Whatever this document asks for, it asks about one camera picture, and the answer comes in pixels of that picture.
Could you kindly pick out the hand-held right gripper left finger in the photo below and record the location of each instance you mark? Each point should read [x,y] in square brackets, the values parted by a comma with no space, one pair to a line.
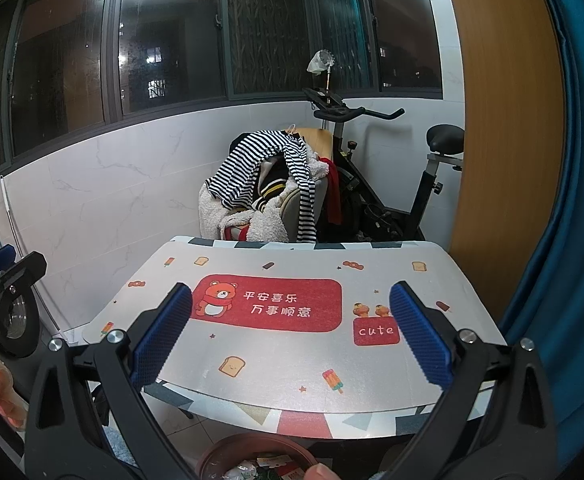
[164,332]

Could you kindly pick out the fan with white bag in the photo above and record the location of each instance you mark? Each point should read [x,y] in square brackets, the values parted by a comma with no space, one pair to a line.
[319,62]

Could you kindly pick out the person's left hand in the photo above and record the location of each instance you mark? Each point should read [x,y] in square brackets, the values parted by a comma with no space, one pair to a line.
[2,391]

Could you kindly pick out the brown trash bin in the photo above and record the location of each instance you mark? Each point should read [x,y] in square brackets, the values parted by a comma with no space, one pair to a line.
[231,445]

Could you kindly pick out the beige chair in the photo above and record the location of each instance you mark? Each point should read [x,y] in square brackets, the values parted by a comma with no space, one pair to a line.
[317,142]

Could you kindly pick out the black exercise bike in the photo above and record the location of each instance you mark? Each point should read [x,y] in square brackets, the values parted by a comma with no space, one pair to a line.
[422,200]

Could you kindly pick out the red cloth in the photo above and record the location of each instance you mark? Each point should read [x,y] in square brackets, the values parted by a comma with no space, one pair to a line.
[333,195]

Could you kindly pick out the heap of snack wrappers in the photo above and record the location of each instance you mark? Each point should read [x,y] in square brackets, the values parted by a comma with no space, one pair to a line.
[272,462]

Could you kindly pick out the white pipe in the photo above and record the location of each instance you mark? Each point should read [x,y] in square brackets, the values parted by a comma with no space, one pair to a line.
[7,205]

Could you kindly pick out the table with triangle pattern cloth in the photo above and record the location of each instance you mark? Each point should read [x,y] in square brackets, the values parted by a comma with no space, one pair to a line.
[302,422]

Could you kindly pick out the wooden door panel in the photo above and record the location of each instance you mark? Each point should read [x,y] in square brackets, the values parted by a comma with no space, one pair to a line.
[502,135]

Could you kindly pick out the dark framed window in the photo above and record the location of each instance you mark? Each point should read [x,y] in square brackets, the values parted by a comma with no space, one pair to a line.
[171,60]

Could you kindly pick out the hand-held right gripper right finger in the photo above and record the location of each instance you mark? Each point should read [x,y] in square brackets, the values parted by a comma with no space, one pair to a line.
[422,335]

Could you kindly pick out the dark jacket with yellow stripes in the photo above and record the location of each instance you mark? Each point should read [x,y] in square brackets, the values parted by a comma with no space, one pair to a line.
[267,186]

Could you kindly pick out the person's right hand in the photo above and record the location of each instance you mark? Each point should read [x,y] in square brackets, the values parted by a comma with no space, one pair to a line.
[319,473]

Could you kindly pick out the light blue fuzzy cloth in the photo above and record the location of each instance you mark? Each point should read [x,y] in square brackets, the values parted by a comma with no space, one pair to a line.
[119,455]

